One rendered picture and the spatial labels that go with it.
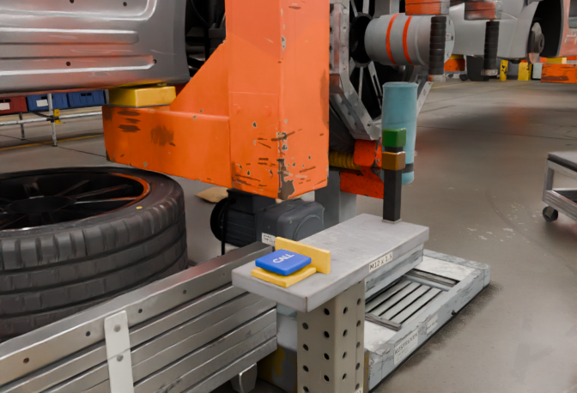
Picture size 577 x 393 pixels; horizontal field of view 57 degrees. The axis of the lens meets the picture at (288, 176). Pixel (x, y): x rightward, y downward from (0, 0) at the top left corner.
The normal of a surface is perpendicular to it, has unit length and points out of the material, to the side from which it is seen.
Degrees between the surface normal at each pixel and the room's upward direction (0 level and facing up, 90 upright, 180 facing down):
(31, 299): 90
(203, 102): 90
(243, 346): 90
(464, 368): 0
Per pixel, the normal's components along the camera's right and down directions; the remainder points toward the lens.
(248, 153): -0.65, 0.18
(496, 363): -0.01, -0.97
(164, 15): 0.76, 0.14
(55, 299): 0.46, 0.20
